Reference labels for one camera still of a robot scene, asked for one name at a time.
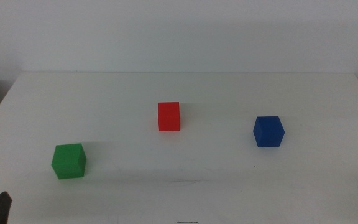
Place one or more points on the blue cube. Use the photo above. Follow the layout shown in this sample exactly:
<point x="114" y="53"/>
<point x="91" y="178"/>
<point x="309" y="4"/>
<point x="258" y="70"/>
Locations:
<point x="269" y="132"/>

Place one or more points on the green cube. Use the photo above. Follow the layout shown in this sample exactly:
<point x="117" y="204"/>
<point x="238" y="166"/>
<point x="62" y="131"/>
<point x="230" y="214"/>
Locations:
<point x="68" y="161"/>

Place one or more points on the red cube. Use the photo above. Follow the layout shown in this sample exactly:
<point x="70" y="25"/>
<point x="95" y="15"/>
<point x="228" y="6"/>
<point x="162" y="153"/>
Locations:
<point x="168" y="116"/>

